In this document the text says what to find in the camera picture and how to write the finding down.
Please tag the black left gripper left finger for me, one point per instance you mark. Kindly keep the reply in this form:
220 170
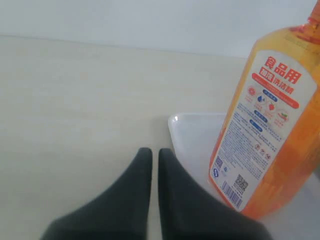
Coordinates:
119 213

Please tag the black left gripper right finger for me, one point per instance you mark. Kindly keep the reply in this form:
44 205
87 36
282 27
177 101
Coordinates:
188 212

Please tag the orange pump soap bottle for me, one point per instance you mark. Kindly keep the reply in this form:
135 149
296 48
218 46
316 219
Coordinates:
269 143

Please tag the white rectangular plastic tray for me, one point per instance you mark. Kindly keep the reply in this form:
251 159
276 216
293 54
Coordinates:
193 137

